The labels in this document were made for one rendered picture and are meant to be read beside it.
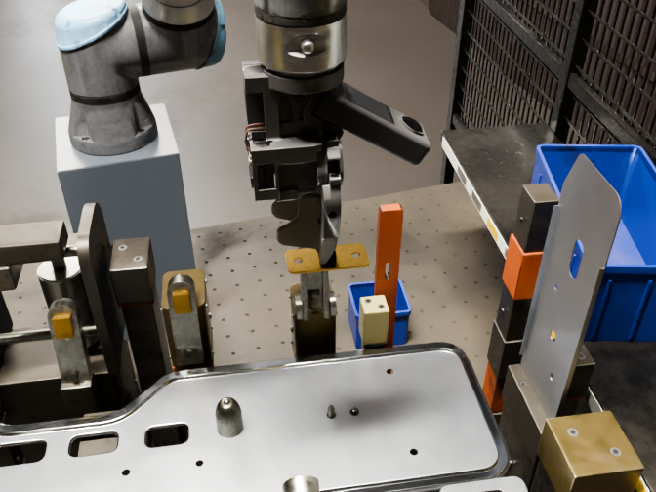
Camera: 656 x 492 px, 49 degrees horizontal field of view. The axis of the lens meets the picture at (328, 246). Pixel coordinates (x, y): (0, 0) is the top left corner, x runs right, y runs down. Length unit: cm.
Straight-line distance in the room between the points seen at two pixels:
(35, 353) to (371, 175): 235
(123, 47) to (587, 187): 75
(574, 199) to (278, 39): 38
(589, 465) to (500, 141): 77
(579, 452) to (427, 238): 94
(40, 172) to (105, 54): 234
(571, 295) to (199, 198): 245
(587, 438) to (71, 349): 64
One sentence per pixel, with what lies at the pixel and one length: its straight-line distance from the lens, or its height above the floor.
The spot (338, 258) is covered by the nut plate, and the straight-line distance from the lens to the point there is 74.
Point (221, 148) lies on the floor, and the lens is 350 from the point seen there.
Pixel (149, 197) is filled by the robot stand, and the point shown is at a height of 102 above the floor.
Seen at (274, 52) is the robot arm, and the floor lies 149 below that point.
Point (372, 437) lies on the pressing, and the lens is 90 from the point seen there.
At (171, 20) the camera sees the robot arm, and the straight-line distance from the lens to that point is 119.
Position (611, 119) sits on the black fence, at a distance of 132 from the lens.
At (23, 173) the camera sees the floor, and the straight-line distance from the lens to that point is 355.
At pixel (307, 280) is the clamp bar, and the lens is 94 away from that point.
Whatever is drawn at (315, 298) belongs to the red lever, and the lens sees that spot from 96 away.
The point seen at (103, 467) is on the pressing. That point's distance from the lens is 91.
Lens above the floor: 171
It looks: 37 degrees down
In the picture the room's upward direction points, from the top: straight up
